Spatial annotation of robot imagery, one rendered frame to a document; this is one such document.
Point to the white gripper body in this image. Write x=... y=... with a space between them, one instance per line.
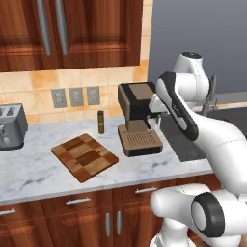
x=157 y=104

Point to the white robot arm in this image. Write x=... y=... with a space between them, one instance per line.
x=222 y=151

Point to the wooden drawer front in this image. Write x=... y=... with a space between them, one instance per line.
x=199 y=180
x=128 y=194
x=96 y=201
x=22 y=210

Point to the wooden checkered cutting board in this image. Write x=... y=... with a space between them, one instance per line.
x=84 y=157

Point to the brown and black coffee machine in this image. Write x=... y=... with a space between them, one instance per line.
x=136 y=106

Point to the dark grey sink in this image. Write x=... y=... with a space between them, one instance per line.
x=183 y=141

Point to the grey tap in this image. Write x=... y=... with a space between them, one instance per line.
x=209 y=96

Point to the dark brown bottle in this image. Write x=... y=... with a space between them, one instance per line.
x=101 y=123

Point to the wooden base cupboard door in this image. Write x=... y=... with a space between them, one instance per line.
x=80 y=230
x=135 y=225
x=22 y=236

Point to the grey toaster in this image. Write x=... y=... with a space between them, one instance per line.
x=11 y=127

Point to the grey wall socket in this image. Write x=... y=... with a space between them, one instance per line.
x=76 y=96
x=93 y=95
x=59 y=98

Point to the wooden wall cupboard door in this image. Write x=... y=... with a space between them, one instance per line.
x=99 y=32
x=19 y=35

